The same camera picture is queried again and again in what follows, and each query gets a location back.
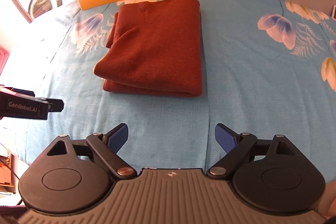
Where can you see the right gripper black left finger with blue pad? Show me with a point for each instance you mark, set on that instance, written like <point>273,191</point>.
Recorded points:
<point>105,148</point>

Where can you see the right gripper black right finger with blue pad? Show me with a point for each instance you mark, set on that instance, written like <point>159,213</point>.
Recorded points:
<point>237,148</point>

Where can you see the dark red knit sweater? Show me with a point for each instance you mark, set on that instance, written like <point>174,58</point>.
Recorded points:
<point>154,49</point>

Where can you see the red object at left edge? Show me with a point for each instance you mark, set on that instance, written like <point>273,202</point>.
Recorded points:
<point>4,55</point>

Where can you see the blue floral bed sheet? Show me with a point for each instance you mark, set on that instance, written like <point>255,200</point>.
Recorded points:
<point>267,70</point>

